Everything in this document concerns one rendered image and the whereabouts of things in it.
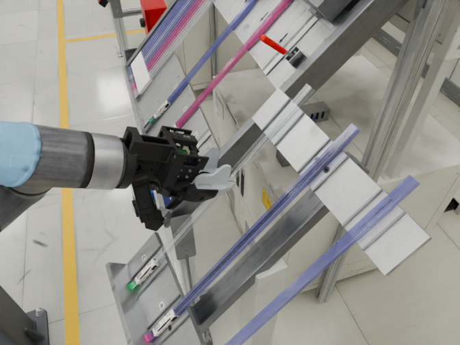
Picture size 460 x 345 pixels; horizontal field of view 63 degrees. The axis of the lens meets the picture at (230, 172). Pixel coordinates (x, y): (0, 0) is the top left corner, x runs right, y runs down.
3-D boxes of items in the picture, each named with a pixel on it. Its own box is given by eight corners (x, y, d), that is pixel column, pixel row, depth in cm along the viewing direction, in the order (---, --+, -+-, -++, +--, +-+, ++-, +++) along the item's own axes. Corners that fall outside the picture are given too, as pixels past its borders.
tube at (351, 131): (152, 342, 68) (148, 343, 67) (150, 335, 69) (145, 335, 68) (361, 131, 52) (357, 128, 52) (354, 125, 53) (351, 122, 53)
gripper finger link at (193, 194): (222, 196, 60) (172, 192, 55) (218, 203, 60) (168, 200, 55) (211, 177, 63) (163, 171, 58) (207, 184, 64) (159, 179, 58)
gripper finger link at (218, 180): (254, 173, 61) (207, 166, 56) (238, 200, 64) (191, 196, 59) (246, 161, 63) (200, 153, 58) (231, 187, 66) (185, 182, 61)
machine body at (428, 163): (267, 310, 146) (284, 210, 101) (215, 183, 192) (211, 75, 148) (410, 263, 160) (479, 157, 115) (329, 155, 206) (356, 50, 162)
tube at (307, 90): (135, 290, 75) (131, 290, 74) (133, 285, 75) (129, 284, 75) (315, 90, 59) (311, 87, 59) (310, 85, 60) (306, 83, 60)
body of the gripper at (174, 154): (214, 159, 55) (136, 150, 47) (190, 202, 59) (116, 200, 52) (194, 129, 60) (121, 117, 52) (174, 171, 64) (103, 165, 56)
